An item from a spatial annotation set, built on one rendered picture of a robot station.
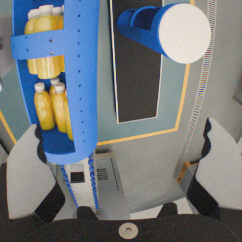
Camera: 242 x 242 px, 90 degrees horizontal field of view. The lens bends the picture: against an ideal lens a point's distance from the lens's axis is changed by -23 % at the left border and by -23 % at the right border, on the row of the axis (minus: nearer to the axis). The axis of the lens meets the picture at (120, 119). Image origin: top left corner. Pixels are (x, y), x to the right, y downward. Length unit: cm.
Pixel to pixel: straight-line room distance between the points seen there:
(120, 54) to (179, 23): 96
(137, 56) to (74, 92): 121
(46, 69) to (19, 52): 10
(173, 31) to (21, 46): 54
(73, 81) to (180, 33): 47
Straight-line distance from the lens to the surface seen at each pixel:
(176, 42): 68
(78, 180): 102
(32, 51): 41
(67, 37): 39
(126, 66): 158
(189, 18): 71
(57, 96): 60
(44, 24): 43
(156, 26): 66
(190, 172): 346
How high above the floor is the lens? 161
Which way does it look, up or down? 51 degrees down
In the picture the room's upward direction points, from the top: 161 degrees clockwise
